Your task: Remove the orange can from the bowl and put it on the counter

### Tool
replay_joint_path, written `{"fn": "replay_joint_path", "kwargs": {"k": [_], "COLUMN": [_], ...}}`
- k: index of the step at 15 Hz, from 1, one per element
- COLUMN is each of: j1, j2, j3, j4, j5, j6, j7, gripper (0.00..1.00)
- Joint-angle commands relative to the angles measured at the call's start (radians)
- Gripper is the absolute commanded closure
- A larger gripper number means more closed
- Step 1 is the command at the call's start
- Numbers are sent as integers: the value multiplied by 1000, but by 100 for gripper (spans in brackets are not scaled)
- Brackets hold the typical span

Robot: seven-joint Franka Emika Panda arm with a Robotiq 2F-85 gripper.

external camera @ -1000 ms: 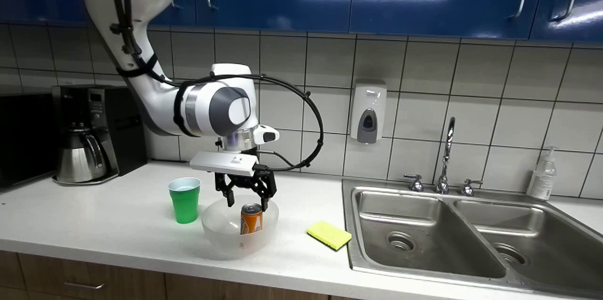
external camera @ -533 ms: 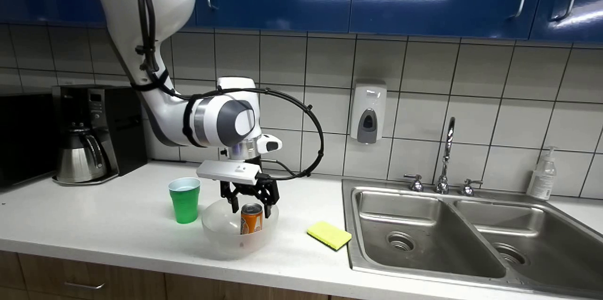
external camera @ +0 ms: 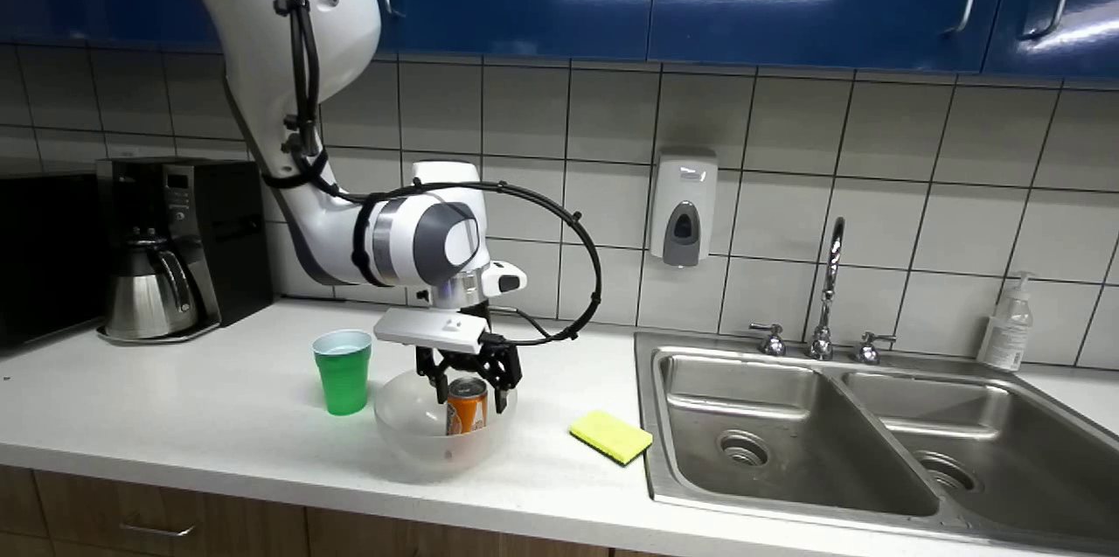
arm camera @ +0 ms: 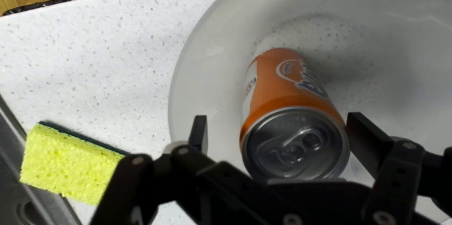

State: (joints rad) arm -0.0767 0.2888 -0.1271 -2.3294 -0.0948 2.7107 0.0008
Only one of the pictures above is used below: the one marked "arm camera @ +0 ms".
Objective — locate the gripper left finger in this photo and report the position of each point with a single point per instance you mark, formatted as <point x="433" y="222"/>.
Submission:
<point x="141" y="186"/>

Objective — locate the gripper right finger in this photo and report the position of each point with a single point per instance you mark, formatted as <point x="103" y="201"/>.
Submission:
<point x="395" y="175"/>

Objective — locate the orange soda can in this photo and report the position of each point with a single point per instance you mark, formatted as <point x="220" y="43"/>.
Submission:
<point x="282" y="112"/>

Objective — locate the clear glass bowl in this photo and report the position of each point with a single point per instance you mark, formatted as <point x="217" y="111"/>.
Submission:
<point x="226" y="59"/>

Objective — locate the yellow sponge with green back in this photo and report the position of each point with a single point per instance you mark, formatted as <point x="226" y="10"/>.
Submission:
<point x="67" y="163"/>

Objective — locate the steel sink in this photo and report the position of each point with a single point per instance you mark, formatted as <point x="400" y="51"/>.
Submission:
<point x="21" y="189"/>

